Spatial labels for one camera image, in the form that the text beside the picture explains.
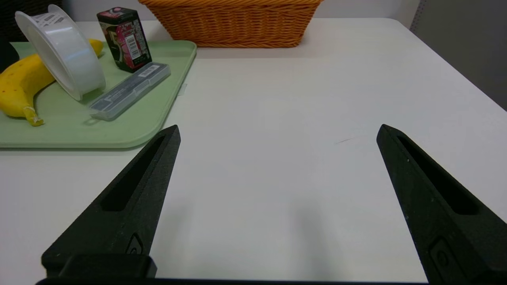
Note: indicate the small black red box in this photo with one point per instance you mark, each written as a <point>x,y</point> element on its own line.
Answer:
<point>124,39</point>

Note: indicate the yellow banana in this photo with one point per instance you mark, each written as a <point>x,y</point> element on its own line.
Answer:
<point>16,87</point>

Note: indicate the orange wicker basket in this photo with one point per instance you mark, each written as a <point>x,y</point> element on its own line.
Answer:
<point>233,23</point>

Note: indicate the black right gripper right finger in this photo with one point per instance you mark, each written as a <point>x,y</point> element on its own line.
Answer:
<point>435,213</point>

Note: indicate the clear plastic pen case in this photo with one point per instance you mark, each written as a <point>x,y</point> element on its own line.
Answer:
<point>126,93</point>

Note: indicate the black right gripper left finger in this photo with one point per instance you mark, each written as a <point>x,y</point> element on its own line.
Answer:
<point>126,213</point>

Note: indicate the dark brown wicker basket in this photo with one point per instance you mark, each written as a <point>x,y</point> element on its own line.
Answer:
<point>8,16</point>

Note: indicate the light green plastic tray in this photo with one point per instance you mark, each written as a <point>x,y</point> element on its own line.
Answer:
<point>99,130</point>

